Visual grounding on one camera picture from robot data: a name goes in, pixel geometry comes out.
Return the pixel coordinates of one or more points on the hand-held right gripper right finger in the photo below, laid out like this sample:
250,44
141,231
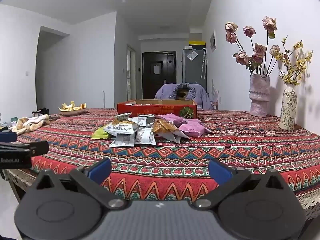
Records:
220,171

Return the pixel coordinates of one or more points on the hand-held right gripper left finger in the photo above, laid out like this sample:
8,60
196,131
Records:
100,171

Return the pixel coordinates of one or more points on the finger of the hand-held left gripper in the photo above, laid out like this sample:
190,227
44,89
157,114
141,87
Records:
30,148
8,137

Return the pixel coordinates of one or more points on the green snack packet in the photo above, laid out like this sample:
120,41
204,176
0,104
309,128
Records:
98,133

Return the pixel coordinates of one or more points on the pile of white snack packets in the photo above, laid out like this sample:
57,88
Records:
122,128

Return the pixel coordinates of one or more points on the pink snack packet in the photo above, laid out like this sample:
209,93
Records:
192,130
172,118

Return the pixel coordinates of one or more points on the orange snack packet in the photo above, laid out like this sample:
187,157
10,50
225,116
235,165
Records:
162,127

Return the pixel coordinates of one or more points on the red cardboard box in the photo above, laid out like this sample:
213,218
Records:
155,110

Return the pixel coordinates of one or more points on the beige socks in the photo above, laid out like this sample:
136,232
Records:
27,123

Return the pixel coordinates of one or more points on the black cloth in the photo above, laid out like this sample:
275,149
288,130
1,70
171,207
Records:
41,111

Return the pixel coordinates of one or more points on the dark phone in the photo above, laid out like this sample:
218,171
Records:
54,117

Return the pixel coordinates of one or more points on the red patterned tablecloth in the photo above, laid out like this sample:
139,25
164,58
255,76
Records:
175,155

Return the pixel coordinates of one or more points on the bowl of chips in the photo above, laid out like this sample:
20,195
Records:
75,113

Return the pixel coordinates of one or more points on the purple puffer jacket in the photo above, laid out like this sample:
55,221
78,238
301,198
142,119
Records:
197,96

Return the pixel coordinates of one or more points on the wooden chair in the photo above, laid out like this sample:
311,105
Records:
181,95

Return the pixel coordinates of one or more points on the pink ribbed vase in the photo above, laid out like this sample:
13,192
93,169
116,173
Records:
259,95

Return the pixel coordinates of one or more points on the white floral vase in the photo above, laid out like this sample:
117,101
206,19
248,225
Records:
288,107

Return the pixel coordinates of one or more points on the grey refrigerator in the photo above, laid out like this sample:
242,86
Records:
192,72

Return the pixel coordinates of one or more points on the white glass door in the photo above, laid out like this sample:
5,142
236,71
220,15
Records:
131,72

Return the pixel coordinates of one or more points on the dark entrance door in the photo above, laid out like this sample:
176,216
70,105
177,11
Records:
165,80

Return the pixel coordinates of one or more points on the white umbrella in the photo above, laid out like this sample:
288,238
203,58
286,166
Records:
203,65

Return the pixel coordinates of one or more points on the white door notice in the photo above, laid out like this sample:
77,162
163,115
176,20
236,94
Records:
156,70

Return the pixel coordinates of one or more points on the clear plastic bag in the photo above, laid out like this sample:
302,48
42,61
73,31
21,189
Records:
192,55

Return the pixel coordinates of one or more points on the dried pink roses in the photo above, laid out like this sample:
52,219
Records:
260,50

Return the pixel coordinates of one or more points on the yellow flower branches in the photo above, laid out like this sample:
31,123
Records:
293,65

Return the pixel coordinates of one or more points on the yellow black box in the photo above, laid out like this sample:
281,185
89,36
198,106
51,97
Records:
196,42

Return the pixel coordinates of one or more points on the wall poster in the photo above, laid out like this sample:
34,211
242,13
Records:
212,41

